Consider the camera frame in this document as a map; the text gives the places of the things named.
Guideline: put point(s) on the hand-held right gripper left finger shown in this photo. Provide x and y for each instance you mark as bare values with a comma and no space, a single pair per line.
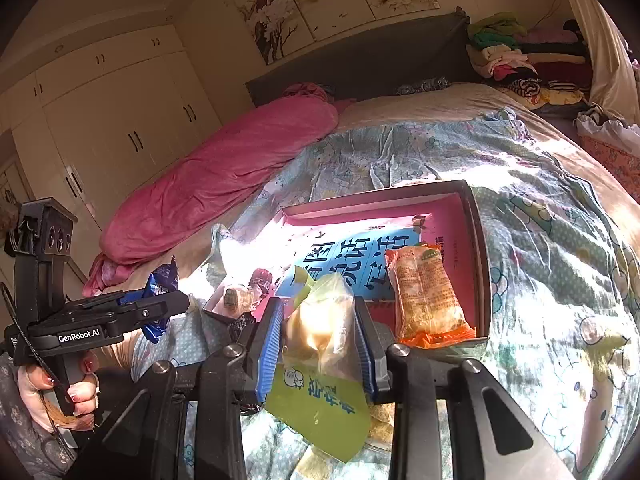
267,355

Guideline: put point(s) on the cartoon printed blanket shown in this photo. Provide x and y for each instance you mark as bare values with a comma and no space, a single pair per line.
550,260

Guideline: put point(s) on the pile of folded clothes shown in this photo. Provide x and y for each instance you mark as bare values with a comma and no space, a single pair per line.
525,60

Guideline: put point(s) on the small clear cake packet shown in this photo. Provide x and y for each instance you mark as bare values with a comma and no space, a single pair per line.
232,300

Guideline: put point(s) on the blue snack packet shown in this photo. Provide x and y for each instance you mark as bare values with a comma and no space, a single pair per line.
162,280

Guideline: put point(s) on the orange snack packet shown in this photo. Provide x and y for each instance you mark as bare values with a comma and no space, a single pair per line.
425,295

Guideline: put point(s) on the pink blanket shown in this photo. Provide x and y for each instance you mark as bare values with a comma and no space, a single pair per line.
210,175

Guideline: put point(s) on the grey cardboard box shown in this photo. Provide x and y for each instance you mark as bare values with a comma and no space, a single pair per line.
477,240

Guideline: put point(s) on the cream wardrobe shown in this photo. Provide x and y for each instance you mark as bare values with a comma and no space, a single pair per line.
110,110

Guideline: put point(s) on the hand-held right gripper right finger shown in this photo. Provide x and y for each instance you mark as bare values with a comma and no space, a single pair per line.
367,360

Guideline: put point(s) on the grey headboard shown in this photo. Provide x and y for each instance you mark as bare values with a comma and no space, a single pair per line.
375,60

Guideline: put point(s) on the dark patterned cloth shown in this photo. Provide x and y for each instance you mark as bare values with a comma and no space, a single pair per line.
425,85

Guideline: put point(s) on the beige curtain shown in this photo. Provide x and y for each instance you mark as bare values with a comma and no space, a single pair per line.
605,60

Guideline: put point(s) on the beige bed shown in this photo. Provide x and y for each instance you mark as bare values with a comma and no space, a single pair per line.
450,105

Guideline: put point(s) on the small red jelly cup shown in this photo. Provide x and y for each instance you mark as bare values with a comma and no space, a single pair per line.
260,280

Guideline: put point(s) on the pink floral quilt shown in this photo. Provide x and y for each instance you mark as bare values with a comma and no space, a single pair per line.
615,160

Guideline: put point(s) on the person's left hand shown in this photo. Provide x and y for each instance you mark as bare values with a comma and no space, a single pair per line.
40,395

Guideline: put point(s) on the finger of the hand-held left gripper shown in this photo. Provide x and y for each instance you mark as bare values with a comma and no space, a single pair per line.
160,307
132,297

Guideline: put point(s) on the green and clear snack packet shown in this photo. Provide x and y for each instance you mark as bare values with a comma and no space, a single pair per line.
315,325

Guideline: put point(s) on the white cloth bundle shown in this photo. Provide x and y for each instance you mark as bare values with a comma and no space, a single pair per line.
605,127

